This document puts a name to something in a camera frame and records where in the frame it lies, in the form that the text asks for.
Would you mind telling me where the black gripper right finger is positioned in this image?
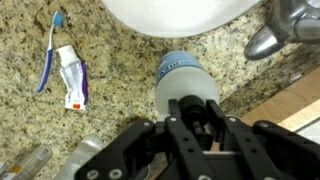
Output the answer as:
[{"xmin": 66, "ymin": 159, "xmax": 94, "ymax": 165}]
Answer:
[{"xmin": 205, "ymin": 99, "xmax": 320, "ymax": 180}]

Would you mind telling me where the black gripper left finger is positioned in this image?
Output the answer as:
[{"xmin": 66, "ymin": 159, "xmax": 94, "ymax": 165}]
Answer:
[{"xmin": 74, "ymin": 98, "xmax": 214, "ymax": 180}]

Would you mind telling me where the blue and white pump bottle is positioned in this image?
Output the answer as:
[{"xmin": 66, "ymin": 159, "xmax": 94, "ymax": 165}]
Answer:
[{"xmin": 154, "ymin": 49, "xmax": 221, "ymax": 134}]

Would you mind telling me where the blue and white toothbrush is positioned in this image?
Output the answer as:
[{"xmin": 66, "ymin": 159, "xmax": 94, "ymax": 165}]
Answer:
[{"xmin": 36, "ymin": 11, "xmax": 65, "ymax": 94}]

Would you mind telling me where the chrome faucet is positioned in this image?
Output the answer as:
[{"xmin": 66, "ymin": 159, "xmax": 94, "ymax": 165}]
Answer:
[{"xmin": 243, "ymin": 0, "xmax": 320, "ymax": 62}]

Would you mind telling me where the brown spray bottle orange cap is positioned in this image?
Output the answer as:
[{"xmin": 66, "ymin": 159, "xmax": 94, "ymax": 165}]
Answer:
[{"xmin": 0, "ymin": 143, "xmax": 54, "ymax": 180}]

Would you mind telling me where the white oval sink basin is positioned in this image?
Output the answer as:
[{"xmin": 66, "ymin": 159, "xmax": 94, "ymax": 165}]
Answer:
[{"xmin": 101, "ymin": 0, "xmax": 261, "ymax": 38}]

